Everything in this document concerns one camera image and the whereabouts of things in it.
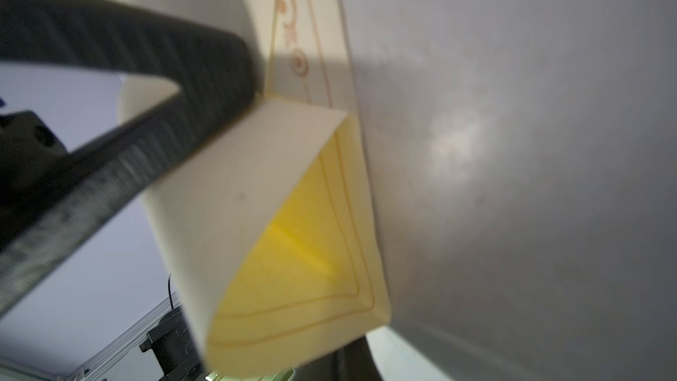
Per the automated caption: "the aluminium front rail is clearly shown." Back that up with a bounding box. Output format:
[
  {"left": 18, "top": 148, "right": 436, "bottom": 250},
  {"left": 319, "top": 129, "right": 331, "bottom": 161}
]
[{"left": 1, "top": 293, "right": 180, "bottom": 380}]

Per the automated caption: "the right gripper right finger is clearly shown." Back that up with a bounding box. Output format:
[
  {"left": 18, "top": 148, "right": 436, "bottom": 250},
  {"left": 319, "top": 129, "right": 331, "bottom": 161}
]
[{"left": 293, "top": 337, "right": 383, "bottom": 381}]

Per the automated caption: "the cream paper sheet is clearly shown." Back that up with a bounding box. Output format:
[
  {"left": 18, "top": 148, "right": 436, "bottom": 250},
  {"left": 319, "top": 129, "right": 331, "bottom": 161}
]
[{"left": 116, "top": 0, "right": 391, "bottom": 379}]

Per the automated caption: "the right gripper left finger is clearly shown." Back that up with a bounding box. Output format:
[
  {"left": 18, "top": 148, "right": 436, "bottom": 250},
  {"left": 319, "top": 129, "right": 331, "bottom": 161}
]
[{"left": 1, "top": 0, "right": 255, "bottom": 312}]

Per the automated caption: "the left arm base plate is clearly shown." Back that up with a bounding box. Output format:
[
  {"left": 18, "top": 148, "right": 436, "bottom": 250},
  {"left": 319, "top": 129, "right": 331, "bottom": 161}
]
[{"left": 139, "top": 307, "right": 206, "bottom": 381}]

